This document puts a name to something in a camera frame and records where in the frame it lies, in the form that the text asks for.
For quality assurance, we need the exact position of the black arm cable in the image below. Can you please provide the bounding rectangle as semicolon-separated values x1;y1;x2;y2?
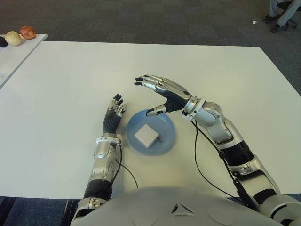
108;143;139;201
194;120;238;201

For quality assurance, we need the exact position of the seated person in grey trousers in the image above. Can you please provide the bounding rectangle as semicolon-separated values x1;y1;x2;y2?
263;0;301;33

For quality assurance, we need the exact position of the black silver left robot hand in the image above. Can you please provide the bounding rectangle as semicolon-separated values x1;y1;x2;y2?
102;94;129;137

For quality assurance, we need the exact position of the white side table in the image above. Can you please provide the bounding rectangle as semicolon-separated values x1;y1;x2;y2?
0;34;48;89

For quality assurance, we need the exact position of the beige round fruit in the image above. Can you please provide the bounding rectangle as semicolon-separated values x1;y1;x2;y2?
5;31;24;47

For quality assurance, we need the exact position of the blue round plate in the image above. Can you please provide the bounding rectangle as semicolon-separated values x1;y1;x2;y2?
126;109;176;157

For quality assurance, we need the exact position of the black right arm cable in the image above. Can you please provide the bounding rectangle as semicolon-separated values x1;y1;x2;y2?
194;120;238;201

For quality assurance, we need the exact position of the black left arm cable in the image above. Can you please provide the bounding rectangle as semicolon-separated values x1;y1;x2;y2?
108;143;139;201

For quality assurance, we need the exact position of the black office chair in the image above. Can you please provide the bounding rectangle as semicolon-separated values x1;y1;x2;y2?
277;1;297;30

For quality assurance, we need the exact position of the white square charger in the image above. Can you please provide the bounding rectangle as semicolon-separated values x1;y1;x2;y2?
134;124;162;149

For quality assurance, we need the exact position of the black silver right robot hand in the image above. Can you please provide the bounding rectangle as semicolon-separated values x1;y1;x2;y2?
133;74;199;118

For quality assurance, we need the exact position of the silver robot torso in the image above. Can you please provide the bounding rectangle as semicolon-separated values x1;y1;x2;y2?
90;186;283;226

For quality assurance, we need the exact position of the red-brown round fruit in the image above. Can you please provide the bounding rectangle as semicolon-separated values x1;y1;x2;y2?
19;25;36;40

